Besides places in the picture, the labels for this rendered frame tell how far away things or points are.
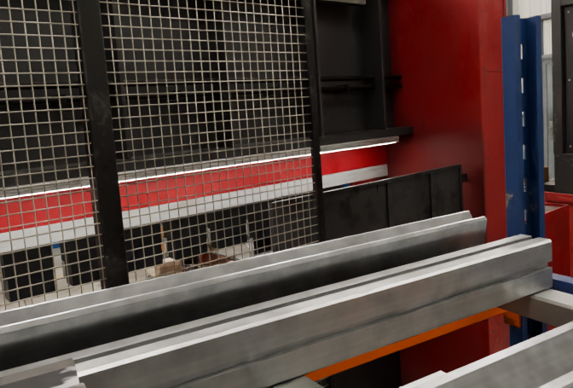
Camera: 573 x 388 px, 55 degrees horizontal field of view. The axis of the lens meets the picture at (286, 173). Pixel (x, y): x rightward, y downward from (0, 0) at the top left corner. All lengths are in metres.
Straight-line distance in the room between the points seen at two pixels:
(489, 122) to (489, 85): 0.17
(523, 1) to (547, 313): 9.71
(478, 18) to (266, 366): 2.32
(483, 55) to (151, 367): 2.39
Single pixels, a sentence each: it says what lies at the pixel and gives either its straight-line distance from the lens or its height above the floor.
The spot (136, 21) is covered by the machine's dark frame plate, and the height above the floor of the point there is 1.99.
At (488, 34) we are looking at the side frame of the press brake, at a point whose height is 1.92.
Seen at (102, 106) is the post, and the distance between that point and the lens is 1.26.
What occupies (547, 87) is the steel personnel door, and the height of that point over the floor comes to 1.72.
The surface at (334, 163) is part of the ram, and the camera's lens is 2.69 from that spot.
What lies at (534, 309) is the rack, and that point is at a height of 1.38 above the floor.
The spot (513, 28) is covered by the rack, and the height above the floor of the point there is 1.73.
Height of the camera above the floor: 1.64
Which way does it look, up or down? 6 degrees down
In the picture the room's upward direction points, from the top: 4 degrees counter-clockwise
